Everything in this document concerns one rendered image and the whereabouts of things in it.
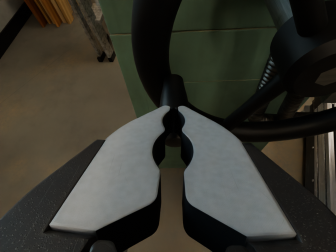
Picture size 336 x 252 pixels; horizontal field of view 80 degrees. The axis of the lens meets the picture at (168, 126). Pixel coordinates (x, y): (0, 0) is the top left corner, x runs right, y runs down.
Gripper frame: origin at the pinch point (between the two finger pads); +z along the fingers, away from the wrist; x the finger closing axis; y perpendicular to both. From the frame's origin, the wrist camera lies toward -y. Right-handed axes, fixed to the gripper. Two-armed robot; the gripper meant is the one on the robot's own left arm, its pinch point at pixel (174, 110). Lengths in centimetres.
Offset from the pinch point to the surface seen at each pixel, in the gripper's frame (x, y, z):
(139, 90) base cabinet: -8.2, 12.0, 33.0
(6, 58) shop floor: -116, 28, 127
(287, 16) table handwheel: 9.4, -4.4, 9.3
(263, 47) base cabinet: 15.7, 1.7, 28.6
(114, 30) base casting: -10.1, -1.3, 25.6
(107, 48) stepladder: -43, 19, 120
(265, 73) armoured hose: 11.7, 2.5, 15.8
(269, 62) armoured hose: 11.5, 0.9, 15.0
